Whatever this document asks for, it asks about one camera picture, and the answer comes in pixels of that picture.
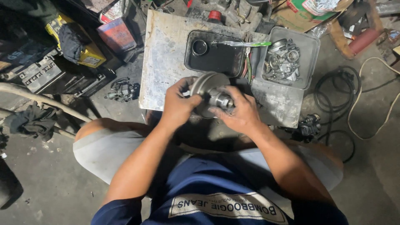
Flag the black rag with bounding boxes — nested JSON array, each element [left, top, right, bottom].
[[4, 102, 59, 142]]

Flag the black cloth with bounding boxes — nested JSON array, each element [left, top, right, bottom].
[[58, 22, 92, 65]]

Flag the red cylinder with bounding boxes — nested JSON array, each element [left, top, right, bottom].
[[348, 28, 382, 57]]

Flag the yellow battery box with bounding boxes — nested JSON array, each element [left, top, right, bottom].
[[45, 12, 107, 69]]

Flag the grey plastic tray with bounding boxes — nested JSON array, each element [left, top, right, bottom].
[[256, 26, 321, 91]]

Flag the beige pipe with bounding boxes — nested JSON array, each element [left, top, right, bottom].
[[0, 82, 93, 123]]

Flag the dirty engine block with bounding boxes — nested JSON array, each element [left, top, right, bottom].
[[186, 0, 264, 32]]

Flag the black oil tray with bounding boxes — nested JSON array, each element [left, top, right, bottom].
[[184, 30, 246, 78]]

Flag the dark carburetor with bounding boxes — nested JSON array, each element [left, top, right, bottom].
[[291, 113, 322, 142], [104, 77, 140, 103]]

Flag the red and green wires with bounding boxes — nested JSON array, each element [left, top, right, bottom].
[[241, 32, 254, 85]]

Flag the grey metal pulley part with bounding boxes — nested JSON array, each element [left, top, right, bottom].
[[189, 71, 235, 119]]

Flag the black battery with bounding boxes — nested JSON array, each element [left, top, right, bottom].
[[18, 56, 64, 94]]

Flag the small metal ring cup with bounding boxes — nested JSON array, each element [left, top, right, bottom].
[[192, 39, 209, 57]]

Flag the person's left hand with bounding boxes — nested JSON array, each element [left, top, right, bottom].
[[160, 76, 204, 128]]

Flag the red bottle cap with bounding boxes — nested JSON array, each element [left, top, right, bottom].
[[207, 10, 223, 25]]

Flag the cream cable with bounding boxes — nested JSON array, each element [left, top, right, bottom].
[[347, 57, 400, 140]]

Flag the red and blue box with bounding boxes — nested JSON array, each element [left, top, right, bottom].
[[96, 17, 137, 54]]

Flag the worn white work board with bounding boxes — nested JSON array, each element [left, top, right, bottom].
[[139, 9, 305, 129]]

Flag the brown cardboard box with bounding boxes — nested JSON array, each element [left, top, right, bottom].
[[271, 0, 355, 34]]

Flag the person's right hand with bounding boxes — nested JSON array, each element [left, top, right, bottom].
[[208, 86, 265, 135]]

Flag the clear green toothbrush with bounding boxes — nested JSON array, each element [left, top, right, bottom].
[[218, 40, 272, 48]]

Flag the black coiled cable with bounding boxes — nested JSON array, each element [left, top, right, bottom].
[[313, 65, 364, 164]]

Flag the silver carburetor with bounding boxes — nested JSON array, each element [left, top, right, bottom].
[[263, 38, 301, 82]]

